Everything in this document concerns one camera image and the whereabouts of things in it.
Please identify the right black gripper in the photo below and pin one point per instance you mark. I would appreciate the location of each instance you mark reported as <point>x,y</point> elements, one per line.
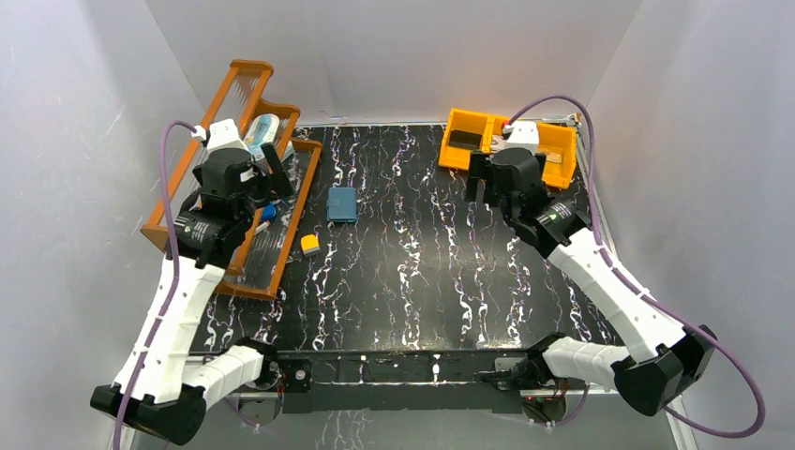
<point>488,184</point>

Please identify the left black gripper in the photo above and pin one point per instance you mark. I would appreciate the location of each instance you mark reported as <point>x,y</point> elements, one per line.
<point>266,176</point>

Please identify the yellow three-compartment bin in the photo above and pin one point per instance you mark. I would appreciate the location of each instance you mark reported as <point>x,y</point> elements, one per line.
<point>555,138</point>

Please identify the blue card holder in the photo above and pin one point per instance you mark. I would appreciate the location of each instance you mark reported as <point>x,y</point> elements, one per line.
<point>341,205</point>

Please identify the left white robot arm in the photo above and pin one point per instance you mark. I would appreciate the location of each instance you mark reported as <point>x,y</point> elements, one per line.
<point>157,390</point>

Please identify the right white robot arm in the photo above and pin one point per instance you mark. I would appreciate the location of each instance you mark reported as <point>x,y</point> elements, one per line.
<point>659,357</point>

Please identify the white pen on shelf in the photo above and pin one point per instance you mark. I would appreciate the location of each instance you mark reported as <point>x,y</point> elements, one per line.
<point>262,227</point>

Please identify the light blue oval case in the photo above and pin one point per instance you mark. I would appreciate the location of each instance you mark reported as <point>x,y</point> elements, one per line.
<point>262,131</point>

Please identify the yellow grey eraser block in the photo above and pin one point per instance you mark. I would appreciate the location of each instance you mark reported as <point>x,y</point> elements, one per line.
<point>310,245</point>

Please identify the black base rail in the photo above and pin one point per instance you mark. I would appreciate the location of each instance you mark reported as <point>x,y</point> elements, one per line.
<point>404,372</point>

